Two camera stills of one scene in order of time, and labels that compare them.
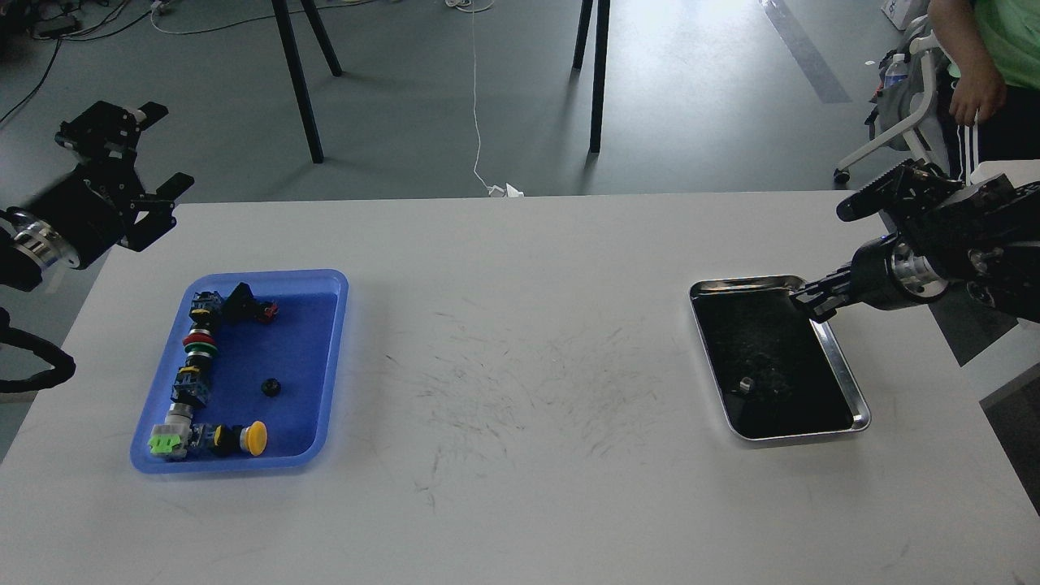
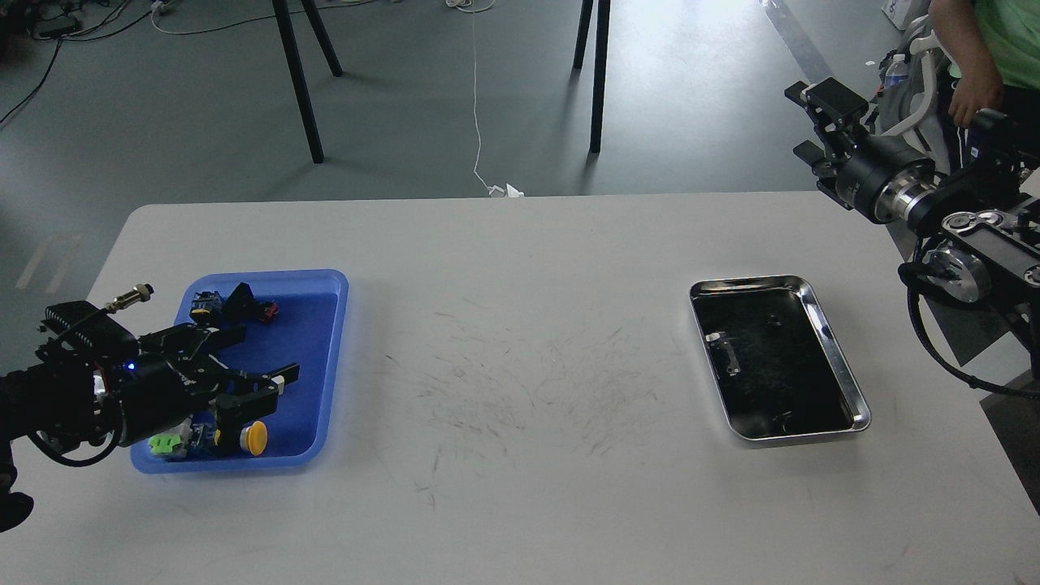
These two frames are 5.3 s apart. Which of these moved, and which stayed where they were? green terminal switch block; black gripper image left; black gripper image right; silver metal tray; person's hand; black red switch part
Moved: black gripper image left; black gripper image right
Stayed: silver metal tray; black red switch part; person's hand; green terminal switch block
